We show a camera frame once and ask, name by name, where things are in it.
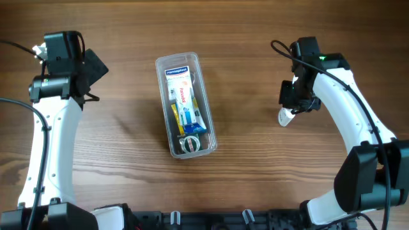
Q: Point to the small white bottle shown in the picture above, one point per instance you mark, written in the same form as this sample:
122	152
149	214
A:
285	116

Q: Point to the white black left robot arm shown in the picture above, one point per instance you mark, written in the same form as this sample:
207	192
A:
57	98

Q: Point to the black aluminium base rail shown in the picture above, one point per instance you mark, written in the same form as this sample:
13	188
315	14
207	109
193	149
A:
244	220

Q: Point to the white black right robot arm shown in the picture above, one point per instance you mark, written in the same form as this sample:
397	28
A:
374	175

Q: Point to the white Hansaplast box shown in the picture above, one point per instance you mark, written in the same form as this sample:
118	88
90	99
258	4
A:
175	77

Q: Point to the green square packet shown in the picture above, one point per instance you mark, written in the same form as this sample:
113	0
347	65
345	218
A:
190	143

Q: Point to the blue VapoDrops box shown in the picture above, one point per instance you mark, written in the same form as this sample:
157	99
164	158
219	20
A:
195	128

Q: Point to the clear plastic container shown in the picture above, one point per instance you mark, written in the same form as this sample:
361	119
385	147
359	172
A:
208	139

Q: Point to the white Panadol box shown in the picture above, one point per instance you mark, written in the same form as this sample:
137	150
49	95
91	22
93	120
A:
185	105

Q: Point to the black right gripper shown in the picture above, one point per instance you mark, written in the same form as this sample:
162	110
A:
285	93

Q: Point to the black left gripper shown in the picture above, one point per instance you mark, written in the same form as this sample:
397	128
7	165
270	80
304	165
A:
96	68

